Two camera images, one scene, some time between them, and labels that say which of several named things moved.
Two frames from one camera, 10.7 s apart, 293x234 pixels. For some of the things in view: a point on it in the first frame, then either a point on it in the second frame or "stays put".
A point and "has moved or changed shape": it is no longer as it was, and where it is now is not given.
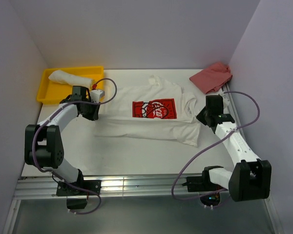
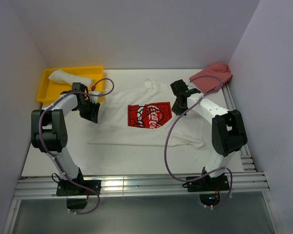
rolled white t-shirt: [61, 76] stays put
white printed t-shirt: [152, 108] has moved or changed shape
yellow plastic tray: [50, 92] stays put
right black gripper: [200, 117] → [176, 110]
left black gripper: [94, 115] stays put
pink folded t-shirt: [211, 79] stays put
